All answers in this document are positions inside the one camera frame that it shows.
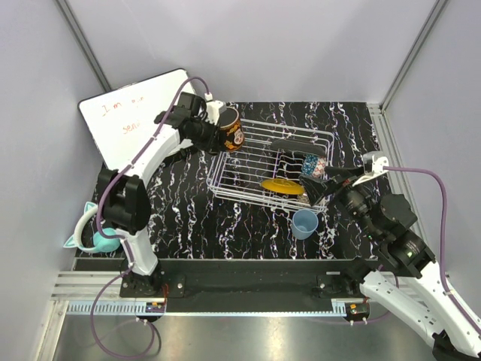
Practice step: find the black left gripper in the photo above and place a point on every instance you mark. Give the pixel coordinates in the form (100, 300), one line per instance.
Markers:
(212, 144)

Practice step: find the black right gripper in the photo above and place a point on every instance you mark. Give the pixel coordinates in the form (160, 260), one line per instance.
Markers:
(317, 189)

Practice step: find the blue patterned bowl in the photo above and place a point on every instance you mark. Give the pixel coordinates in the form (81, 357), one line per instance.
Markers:
(313, 166)

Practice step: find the black floral square plate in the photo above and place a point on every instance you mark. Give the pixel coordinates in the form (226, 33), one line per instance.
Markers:
(297, 146)

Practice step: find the light blue plastic cup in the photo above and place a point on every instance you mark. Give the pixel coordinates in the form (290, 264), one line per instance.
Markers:
(304, 224)

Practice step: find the yellow round plate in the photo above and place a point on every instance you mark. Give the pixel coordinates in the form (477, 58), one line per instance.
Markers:
(283, 186)

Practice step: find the white wire dish rack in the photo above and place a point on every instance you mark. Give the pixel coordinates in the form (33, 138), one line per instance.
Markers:
(237, 176)

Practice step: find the beige red patterned bowl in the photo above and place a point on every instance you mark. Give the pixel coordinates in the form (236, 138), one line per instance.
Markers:
(303, 199)

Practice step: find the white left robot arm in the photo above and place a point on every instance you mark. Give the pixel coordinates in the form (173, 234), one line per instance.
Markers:
(124, 202)

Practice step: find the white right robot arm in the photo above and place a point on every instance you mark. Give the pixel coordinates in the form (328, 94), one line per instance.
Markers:
(443, 320)

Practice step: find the white whiteboard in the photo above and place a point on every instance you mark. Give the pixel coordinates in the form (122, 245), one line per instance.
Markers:
(122, 121)

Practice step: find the black marble mat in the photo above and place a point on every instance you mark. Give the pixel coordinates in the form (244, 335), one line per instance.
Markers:
(189, 222)

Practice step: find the teal cat ear headphones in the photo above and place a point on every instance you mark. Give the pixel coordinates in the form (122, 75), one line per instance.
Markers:
(100, 244)

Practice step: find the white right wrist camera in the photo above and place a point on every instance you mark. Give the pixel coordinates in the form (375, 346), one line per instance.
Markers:
(374, 165)

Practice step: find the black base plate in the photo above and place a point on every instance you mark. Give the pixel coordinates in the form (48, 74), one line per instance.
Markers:
(246, 286)

